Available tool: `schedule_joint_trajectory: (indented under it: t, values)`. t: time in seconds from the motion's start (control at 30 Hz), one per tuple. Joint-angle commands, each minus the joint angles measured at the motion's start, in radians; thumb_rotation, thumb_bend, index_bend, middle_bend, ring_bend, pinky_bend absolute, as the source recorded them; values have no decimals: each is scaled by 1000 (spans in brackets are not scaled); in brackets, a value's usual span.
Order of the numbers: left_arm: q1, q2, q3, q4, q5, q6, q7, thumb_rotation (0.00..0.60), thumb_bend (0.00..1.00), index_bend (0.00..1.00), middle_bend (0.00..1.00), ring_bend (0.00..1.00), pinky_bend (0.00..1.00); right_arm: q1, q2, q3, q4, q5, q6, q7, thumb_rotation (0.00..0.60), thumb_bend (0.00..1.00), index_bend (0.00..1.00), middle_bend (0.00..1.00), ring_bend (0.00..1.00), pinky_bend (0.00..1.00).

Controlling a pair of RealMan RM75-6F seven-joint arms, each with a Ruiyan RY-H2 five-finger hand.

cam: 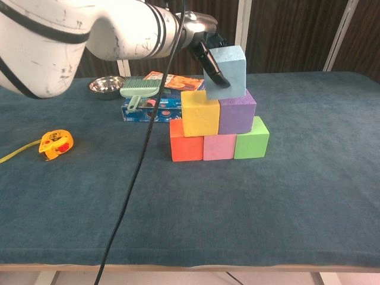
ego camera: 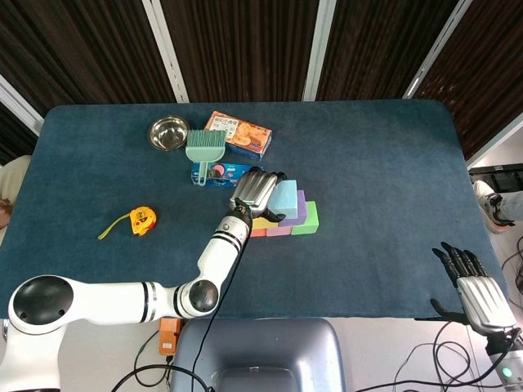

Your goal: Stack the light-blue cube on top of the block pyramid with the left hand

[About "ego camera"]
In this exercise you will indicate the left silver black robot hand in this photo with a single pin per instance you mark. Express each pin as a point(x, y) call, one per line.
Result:
point(253, 190)

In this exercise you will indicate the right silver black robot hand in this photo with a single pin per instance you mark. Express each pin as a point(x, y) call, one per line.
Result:
point(484, 302)

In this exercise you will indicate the light blue foam block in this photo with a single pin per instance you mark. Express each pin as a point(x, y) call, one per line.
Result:
point(284, 200)

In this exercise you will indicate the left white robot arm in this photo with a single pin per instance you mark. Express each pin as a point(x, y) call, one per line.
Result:
point(110, 300)

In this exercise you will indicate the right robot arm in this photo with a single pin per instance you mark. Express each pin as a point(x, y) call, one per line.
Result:
point(504, 363)

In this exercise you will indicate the green hand brush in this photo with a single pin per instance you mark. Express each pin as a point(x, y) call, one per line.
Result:
point(204, 151)

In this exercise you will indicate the blue Oreo cookie box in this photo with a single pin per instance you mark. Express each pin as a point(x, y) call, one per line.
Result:
point(229, 173)

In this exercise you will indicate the yellow foam block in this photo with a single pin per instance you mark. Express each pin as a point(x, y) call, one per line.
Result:
point(263, 224)

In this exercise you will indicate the orange foam block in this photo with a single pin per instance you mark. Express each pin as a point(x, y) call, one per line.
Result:
point(258, 233)

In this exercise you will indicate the pink foam block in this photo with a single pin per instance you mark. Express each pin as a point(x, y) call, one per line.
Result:
point(279, 232)

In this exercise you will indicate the purple foam block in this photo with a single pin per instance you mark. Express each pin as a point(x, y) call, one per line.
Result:
point(300, 210)

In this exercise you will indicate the orange cookie box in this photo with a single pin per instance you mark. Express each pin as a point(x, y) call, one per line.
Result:
point(241, 134)

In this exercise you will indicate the green foam block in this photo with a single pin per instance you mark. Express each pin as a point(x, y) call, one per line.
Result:
point(308, 222)

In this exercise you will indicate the white sneaker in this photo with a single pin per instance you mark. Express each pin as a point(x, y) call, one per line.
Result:
point(490, 204)

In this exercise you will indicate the grey trouser leg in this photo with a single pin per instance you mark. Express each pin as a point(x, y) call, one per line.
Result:
point(514, 206)

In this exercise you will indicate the stainless steel bowl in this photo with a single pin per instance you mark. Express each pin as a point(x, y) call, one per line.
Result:
point(167, 132)

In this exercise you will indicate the dark blue table cloth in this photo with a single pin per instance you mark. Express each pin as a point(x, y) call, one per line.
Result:
point(367, 183)

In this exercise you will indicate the yellow tape measure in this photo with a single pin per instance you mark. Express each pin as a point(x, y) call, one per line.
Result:
point(141, 220)

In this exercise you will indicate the black equipment stand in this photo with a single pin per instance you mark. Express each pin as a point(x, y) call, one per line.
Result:
point(496, 177)

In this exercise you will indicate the grey robot body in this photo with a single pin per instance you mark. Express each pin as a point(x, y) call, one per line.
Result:
point(261, 351)

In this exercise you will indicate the orange box on floor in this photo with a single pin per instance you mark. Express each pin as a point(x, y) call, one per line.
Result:
point(168, 335)

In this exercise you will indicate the seated person in beige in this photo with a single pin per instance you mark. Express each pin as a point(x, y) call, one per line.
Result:
point(12, 183)

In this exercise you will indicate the white partition frame post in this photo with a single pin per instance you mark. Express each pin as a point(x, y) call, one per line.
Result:
point(167, 53)
point(318, 49)
point(437, 49)
point(494, 143)
point(20, 106)

